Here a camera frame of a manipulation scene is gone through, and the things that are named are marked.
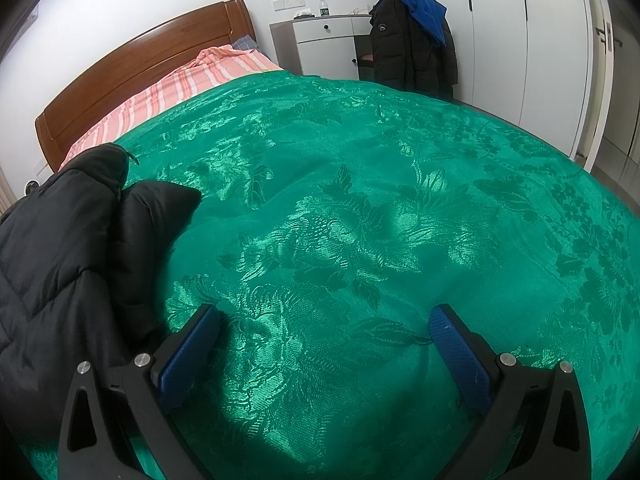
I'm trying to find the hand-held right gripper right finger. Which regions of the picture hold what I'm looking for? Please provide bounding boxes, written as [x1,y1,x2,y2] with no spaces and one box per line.
[428,304,593,480]

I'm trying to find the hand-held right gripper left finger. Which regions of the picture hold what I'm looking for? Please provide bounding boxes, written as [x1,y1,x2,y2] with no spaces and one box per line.
[57,304,223,480]

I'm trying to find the black puffer jacket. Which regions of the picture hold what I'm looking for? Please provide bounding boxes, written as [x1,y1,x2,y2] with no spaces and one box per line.
[0,143,203,441]

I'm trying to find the green floral bedspread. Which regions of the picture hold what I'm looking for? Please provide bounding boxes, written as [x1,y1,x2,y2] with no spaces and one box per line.
[15,72,640,480]

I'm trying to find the pink striped bed sheet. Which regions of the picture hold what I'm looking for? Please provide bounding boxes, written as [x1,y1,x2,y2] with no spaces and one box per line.
[59,46,285,171]

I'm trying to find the wooden headboard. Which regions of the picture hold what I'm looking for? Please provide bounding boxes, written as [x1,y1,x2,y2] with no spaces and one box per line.
[35,0,258,171]

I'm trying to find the black coat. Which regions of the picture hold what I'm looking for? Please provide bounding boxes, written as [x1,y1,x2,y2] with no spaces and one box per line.
[369,0,458,100]

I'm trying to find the white wardrobe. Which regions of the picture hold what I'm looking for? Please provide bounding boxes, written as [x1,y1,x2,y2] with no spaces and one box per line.
[382,0,608,158]

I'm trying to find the white door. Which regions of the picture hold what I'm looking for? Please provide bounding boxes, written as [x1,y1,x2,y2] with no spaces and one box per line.
[582,0,640,171]

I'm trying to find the white desk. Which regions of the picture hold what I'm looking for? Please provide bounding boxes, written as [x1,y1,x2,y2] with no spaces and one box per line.
[270,14,376,82]

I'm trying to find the blue garment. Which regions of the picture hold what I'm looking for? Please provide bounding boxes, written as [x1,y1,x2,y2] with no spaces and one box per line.
[387,0,447,47]

